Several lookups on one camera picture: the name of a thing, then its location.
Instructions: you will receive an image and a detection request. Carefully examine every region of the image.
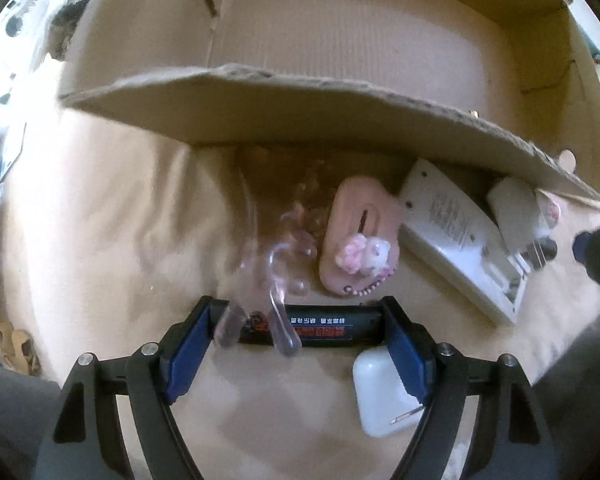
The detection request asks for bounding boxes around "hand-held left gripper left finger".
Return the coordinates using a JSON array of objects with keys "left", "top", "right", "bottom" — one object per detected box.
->
[{"left": 32, "top": 296, "right": 231, "bottom": 480}]

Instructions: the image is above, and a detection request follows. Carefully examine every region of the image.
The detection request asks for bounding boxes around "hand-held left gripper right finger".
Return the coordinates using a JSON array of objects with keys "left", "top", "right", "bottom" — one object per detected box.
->
[{"left": 377, "top": 295, "right": 563, "bottom": 480}]

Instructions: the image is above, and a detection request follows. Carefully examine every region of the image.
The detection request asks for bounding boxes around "white earbuds case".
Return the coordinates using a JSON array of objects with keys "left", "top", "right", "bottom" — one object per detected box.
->
[{"left": 352, "top": 347, "right": 425, "bottom": 438}]

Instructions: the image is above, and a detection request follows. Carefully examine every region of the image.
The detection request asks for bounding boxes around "white pill bottle red label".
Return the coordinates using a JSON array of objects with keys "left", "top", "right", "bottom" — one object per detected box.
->
[{"left": 536, "top": 191, "right": 563, "bottom": 228}]

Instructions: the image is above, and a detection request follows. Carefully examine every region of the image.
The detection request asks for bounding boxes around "black cylindrical battery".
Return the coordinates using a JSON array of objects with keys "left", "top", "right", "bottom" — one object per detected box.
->
[{"left": 237, "top": 304, "right": 387, "bottom": 350}]

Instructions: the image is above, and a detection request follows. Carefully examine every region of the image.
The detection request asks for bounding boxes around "white power adapter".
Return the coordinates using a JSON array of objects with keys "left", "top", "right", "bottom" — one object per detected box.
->
[{"left": 485, "top": 176, "right": 558, "bottom": 268}]

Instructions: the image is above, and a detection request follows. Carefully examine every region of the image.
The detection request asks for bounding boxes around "white battery charger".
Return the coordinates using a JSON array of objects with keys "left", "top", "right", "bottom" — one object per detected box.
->
[{"left": 397, "top": 158, "right": 533, "bottom": 326}]

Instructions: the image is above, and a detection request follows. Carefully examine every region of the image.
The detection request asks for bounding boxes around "brown cardboard box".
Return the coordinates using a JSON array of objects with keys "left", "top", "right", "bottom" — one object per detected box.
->
[{"left": 57, "top": 0, "right": 600, "bottom": 206}]

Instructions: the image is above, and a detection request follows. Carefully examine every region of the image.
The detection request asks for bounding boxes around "white lace cloth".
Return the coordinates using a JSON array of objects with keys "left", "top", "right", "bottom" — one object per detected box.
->
[{"left": 0, "top": 0, "right": 96, "bottom": 61}]

